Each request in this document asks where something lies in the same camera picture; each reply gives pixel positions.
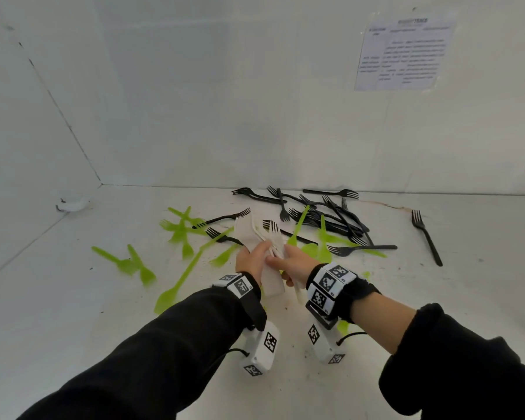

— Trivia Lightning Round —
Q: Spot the person's right hand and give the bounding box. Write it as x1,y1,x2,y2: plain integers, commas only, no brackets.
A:
264,244,320,288

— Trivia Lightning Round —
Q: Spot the person's left hand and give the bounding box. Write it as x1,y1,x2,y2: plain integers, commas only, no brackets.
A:
235,240,273,285

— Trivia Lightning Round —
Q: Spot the stack of white forks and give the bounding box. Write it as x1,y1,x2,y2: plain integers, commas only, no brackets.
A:
234,212,286,298

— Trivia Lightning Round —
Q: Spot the white plastic fork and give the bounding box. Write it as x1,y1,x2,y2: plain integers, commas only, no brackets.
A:
262,220,307,305

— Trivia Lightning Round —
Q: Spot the pile of black plastic forks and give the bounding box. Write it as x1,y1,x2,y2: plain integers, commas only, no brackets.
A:
191,185,443,267

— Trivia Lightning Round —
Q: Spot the pile of plastic cutlery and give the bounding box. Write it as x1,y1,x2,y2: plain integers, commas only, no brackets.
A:
90,205,388,335

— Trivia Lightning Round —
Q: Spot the person's left forearm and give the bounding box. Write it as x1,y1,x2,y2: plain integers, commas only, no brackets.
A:
17,286,254,420

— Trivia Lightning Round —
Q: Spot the black marker left wrist band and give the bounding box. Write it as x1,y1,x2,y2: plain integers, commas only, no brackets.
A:
213,271,268,332

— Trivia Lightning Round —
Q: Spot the black marker wrist band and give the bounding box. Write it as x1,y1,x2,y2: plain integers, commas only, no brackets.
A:
306,262,382,324
213,271,268,332

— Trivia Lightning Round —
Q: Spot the black marker right wrist band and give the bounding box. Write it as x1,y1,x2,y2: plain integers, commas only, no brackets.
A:
306,262,382,324

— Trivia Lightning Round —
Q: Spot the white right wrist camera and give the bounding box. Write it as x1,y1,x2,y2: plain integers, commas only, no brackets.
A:
307,317,347,365

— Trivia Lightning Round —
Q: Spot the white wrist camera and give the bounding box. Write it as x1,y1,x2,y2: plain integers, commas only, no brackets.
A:
307,317,347,365
243,320,280,377

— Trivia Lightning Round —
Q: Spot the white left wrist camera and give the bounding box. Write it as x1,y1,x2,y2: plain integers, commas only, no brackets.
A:
243,320,280,377

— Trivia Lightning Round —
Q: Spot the small white wall clip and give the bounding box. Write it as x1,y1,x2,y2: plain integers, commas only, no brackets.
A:
55,198,90,213

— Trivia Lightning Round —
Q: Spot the printed paper wall notice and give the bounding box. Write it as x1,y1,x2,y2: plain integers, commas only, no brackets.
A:
354,12,459,92

